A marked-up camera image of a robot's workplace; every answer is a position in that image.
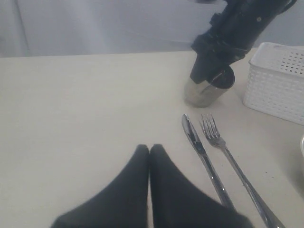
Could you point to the white perforated plastic basket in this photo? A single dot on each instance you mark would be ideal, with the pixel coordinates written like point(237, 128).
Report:
point(275, 83)

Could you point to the silver metal fork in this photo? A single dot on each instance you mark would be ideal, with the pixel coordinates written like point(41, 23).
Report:
point(213, 136)

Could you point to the silver metal table knife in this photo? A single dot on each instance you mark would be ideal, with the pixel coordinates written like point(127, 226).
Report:
point(198, 147)

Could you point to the grey speckled ceramic bowl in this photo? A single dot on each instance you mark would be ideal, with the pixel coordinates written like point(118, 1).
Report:
point(302, 145)

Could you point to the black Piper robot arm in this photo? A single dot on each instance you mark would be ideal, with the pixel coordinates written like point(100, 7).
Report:
point(240, 24)

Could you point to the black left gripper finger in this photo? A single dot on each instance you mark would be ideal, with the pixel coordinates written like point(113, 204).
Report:
point(206, 66)
point(121, 204)
point(177, 203)

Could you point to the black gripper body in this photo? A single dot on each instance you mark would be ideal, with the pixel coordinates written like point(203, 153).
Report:
point(208, 43)

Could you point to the silver foil packet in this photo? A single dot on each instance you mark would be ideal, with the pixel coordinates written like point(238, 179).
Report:
point(203, 94)

